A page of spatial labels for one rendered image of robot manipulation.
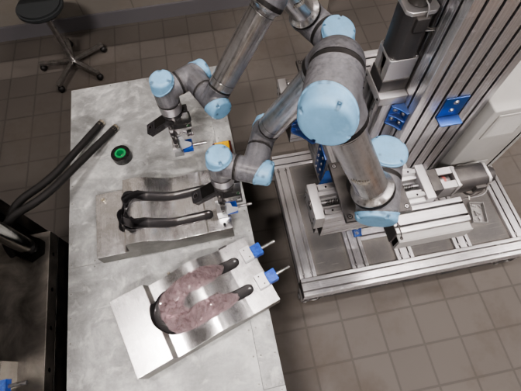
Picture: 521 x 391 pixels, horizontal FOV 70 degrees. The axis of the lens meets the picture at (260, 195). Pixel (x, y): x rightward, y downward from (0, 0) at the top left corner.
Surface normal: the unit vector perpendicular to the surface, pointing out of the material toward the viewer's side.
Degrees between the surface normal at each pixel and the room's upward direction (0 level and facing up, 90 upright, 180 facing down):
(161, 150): 0
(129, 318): 0
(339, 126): 83
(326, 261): 0
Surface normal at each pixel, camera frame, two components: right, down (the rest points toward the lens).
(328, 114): -0.27, 0.82
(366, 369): -0.02, -0.44
